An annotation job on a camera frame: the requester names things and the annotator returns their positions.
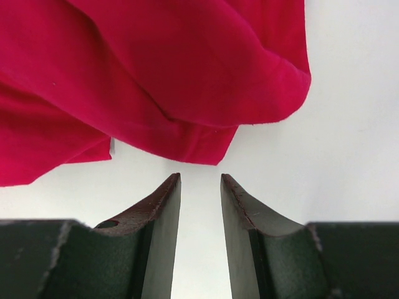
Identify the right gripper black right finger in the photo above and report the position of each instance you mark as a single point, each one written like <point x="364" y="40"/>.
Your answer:
<point x="271" y="256"/>

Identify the crimson red t shirt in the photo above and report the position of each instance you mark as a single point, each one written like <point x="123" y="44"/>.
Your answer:
<point x="173" y="78"/>

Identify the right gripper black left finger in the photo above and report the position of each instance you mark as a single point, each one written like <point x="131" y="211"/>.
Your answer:
<point x="130" y="255"/>

